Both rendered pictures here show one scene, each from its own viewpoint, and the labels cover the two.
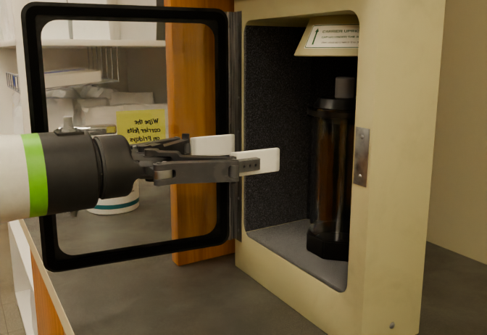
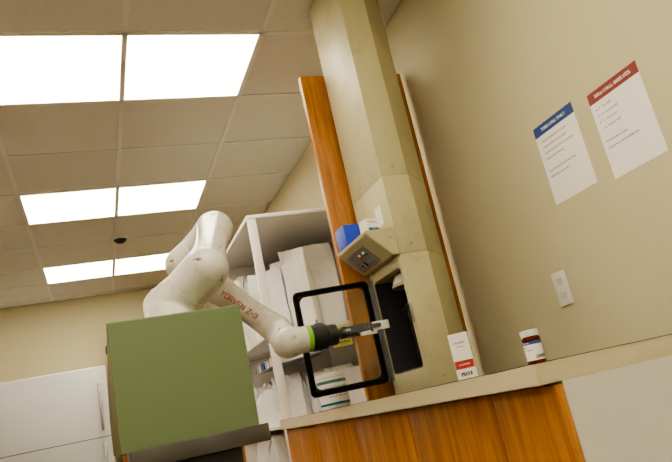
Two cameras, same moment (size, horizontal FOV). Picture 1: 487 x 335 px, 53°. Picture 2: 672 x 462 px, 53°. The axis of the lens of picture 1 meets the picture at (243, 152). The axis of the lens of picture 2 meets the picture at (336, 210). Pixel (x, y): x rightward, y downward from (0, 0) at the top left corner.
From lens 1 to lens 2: 1.89 m
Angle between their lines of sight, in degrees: 29
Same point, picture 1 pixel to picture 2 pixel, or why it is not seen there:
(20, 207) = (307, 344)
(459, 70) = (483, 283)
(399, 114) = (421, 295)
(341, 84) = not seen: hidden behind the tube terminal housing
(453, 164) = (496, 328)
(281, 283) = (409, 383)
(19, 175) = (306, 334)
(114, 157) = (332, 328)
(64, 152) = (317, 327)
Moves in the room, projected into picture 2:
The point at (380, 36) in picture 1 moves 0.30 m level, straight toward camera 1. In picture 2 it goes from (405, 272) to (370, 265)
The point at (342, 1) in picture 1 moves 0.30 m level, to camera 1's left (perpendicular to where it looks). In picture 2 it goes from (395, 265) to (317, 285)
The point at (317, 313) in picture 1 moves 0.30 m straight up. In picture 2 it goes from (420, 383) to (400, 299)
